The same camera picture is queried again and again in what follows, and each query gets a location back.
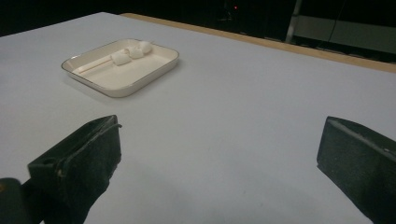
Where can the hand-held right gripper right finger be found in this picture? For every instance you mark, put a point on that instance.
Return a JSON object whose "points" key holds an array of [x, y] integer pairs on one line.
{"points": [[358, 161]]}

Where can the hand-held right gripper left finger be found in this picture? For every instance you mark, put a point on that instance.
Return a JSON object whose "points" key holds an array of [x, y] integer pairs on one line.
{"points": [[84, 161]]}

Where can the cream rectangular tray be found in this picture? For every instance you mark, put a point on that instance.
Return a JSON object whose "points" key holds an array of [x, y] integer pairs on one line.
{"points": [[124, 77]]}

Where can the wooden skewer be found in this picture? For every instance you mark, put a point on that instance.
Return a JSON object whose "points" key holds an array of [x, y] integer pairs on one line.
{"points": [[95, 66]]}

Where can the grey panel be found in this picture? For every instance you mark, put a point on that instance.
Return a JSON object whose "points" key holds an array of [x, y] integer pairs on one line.
{"points": [[358, 34]]}

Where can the metal stand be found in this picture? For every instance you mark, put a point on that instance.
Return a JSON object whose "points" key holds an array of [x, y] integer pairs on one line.
{"points": [[293, 21]]}

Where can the dark device with red light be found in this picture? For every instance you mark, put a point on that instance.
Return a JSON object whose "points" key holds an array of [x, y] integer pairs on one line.
{"points": [[235, 12]]}

